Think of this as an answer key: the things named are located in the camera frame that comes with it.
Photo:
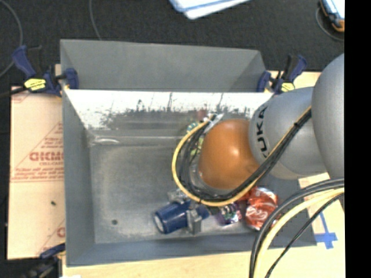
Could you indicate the brown cardboard board, red print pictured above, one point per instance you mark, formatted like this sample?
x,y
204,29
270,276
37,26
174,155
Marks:
x,y
34,207

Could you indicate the red crushed drink can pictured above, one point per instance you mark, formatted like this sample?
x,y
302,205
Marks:
x,y
259,210

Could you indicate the clear plastic piece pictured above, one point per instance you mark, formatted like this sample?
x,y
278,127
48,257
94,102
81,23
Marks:
x,y
176,196

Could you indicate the grey metal bin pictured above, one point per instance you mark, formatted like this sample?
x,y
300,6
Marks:
x,y
127,178

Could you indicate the purple foil packet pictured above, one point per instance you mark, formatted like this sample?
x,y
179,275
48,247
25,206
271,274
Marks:
x,y
227,216

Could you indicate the blue cylinder with grey clip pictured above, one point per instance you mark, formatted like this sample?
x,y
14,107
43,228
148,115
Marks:
x,y
174,217

